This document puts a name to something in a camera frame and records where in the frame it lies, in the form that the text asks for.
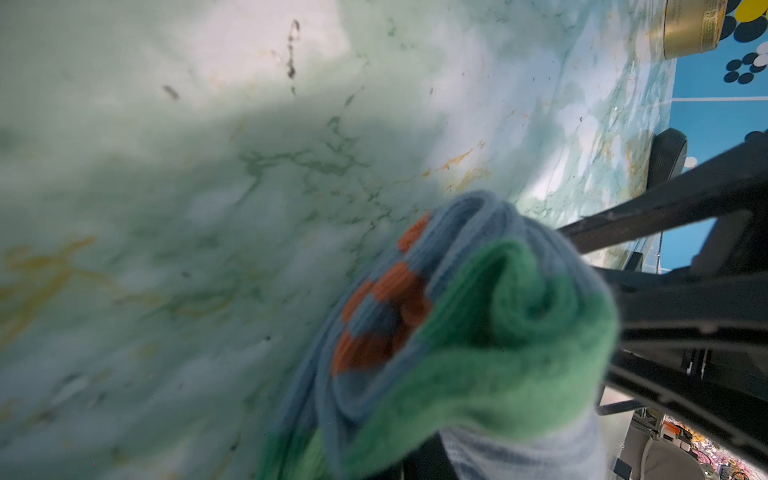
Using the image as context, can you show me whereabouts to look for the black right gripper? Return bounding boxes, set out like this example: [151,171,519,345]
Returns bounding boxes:
[562,132,767,466]

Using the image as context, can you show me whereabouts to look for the grey blue striped sock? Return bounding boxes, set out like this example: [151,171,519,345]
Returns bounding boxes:
[259,191,619,479]

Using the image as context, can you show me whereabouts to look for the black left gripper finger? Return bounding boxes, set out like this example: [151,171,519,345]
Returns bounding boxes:
[368,434,458,480]

